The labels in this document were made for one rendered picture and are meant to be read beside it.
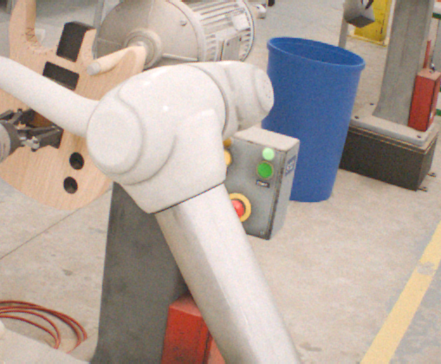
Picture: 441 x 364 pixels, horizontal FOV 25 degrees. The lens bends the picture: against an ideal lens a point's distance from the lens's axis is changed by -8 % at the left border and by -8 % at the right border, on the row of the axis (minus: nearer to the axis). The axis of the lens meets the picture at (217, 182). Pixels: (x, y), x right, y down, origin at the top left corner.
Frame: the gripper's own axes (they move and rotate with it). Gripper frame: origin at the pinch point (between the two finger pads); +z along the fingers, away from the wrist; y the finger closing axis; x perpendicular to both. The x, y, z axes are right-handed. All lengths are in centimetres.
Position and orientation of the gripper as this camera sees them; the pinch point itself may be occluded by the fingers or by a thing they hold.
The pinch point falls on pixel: (45, 120)
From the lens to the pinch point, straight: 214.1
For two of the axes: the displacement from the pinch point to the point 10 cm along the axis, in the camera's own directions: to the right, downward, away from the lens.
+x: 2.7, -8.9, -3.7
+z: 3.8, -2.5, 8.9
